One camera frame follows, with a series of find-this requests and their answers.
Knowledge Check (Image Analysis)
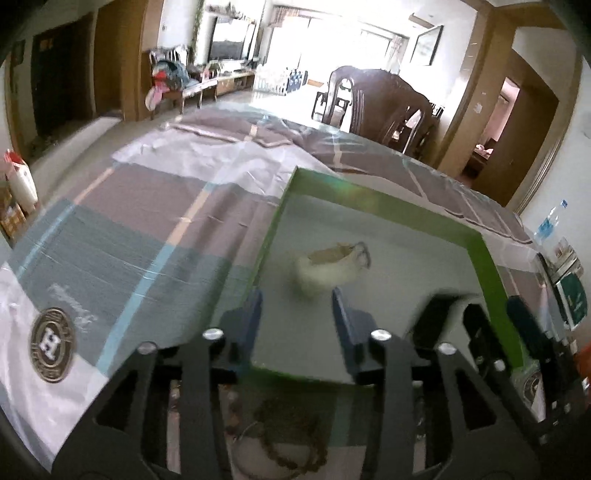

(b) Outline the wooden armchair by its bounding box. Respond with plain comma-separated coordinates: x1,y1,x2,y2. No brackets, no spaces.
148,48,218,116

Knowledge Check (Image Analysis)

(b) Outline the plastic water bottle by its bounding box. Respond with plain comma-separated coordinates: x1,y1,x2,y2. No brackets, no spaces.
533,199,568,245

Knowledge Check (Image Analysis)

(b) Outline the checked bed sheet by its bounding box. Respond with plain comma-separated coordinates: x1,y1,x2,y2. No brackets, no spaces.
0,108,543,467

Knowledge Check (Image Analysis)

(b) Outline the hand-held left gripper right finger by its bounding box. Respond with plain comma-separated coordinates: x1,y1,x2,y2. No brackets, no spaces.
331,286,541,480

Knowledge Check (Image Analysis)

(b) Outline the brown beaded necklace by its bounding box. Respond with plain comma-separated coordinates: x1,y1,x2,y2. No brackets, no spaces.
249,397,328,472

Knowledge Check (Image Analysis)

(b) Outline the framed wall picture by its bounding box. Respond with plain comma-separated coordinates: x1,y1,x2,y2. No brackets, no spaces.
410,25,444,66

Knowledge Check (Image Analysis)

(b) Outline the television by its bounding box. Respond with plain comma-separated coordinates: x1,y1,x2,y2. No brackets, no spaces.
209,18,257,63

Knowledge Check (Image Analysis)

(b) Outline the small cardboard box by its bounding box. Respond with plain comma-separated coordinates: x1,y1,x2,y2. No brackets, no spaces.
551,237,580,269

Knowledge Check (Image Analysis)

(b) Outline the wooden television cabinet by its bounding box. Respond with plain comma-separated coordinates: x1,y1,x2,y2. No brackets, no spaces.
203,69,257,95

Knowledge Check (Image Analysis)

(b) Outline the hanging green vine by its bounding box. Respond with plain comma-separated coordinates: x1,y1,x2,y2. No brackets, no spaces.
193,0,205,52

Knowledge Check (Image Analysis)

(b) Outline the green jewelry box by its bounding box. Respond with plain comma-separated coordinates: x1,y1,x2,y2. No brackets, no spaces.
240,167,527,386

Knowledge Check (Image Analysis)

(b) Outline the white paper bag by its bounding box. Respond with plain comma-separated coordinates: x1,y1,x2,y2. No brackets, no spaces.
4,150,38,208

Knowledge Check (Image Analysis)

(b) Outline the pile of clothes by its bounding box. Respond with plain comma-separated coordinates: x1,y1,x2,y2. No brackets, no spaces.
145,60,190,110

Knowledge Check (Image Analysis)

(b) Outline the dark green packet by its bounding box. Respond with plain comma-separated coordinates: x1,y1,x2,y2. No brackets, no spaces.
554,272,588,330

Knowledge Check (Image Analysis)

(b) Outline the dark wooden dining chair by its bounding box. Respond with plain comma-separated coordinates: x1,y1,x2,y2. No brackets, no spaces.
329,65,439,162

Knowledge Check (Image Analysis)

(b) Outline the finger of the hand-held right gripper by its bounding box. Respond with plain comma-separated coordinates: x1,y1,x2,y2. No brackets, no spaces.
505,298,561,370
409,292,513,370

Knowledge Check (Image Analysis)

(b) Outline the white baby fence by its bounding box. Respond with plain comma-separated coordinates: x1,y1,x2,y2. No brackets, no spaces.
254,67,309,95

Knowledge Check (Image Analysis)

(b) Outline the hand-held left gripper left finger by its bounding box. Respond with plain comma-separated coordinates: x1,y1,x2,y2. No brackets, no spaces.
53,290,264,480

